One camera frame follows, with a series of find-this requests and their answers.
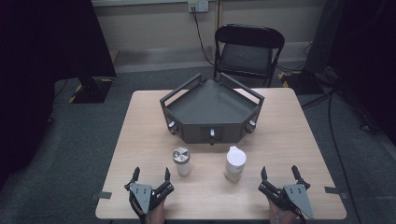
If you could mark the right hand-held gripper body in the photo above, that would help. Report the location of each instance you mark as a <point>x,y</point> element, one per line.
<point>295,197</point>

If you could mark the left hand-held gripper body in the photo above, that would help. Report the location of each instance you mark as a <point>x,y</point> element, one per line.
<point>141,194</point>

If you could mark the white-lid seasoning jar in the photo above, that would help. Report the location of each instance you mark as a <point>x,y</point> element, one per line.
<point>235,165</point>

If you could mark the dark grey corner rack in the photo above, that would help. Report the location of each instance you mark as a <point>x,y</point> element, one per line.
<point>211,105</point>

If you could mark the person's left hand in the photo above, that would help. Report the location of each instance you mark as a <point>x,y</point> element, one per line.
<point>155,214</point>

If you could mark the person's right hand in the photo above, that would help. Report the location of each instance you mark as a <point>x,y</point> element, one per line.
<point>278,216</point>

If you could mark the grey tape strip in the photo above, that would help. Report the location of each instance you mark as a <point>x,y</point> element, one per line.
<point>102,195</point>
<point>334,190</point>

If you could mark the black base with yellow tape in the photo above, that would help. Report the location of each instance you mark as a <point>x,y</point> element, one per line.
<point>303,82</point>

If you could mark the black stand base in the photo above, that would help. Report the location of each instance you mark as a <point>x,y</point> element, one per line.
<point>93,91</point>

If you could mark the black folding chair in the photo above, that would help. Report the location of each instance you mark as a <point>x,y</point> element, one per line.
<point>247,56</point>

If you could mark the black curtain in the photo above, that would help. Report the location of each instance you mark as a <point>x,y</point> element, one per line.
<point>37,77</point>
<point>370,62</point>

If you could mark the grey stand column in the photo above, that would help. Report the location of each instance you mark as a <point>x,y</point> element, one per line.
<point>322,37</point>

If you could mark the white wall socket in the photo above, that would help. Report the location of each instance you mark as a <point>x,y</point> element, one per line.
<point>198,5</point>

